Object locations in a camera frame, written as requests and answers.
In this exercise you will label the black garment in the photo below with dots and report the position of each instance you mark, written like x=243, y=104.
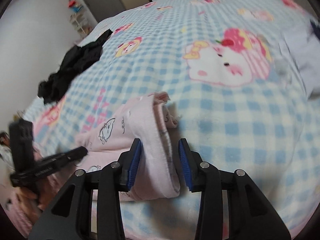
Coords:
x=76, y=61

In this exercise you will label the pink fuzzy sleeve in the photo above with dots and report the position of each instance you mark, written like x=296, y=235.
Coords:
x=24, y=205

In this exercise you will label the blue checkered cartoon blanket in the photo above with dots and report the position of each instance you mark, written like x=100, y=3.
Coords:
x=231, y=79

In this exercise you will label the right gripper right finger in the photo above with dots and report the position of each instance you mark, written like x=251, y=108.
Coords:
x=194, y=175

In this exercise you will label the white shelf rack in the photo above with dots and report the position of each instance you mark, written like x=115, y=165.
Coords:
x=78, y=18

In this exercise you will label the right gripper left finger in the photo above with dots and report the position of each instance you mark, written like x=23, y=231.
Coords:
x=129, y=163

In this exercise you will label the light blue folded garment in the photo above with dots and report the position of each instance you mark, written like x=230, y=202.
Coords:
x=300, y=46

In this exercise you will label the pink cartoon print pajama garment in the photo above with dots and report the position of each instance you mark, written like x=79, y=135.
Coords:
x=148, y=119

